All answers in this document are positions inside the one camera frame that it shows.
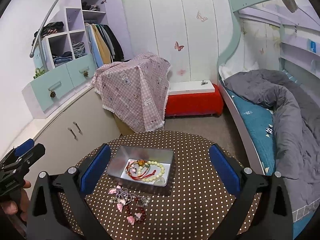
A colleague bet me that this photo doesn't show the dark red bead bracelet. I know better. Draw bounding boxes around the dark red bead bracelet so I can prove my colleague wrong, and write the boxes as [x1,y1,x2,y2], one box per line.
[124,203,147,224]

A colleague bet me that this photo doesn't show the person's left hand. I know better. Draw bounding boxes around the person's left hand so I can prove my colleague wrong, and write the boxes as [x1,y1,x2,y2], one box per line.
[0,179,32,222]

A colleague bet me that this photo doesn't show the mint drawer unit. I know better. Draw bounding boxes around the mint drawer unit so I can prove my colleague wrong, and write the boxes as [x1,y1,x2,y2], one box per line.
[22,54,96,119]

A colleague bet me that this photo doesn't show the brown polka dot tablecloth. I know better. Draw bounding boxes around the brown polka dot tablecloth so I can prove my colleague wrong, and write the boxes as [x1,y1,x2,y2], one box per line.
[86,131,235,239]

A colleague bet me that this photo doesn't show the teal bed sheet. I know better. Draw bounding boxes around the teal bed sheet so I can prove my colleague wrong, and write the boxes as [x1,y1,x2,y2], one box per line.
[226,88,320,239]

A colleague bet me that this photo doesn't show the grey metal tin box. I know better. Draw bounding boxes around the grey metal tin box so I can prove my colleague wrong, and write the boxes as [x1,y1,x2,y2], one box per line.
[106,145,174,187]

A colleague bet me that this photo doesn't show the grey duvet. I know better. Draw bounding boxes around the grey duvet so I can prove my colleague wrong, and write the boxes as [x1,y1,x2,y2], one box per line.
[224,69,319,222]

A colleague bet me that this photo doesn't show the red storage bench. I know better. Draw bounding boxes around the red storage bench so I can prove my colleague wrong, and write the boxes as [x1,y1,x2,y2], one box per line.
[165,83,224,117]

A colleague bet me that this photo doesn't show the pink checked bear cloth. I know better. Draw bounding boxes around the pink checked bear cloth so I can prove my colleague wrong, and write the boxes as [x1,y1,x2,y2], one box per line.
[92,53,171,133]

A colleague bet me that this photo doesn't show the hanging clothes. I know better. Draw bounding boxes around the hanging clothes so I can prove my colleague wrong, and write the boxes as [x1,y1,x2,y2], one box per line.
[85,23,125,68]

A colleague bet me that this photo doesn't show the white board on bench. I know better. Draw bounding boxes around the white board on bench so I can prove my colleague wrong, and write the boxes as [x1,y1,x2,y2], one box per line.
[169,80,215,95]

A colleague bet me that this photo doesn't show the beige cabinet with handles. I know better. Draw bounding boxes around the beige cabinet with handles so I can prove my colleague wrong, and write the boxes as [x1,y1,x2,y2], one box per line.
[0,86,122,188]

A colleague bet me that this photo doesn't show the mint bunk bed frame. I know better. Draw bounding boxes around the mint bunk bed frame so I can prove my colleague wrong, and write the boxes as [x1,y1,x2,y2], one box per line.
[217,0,319,175]

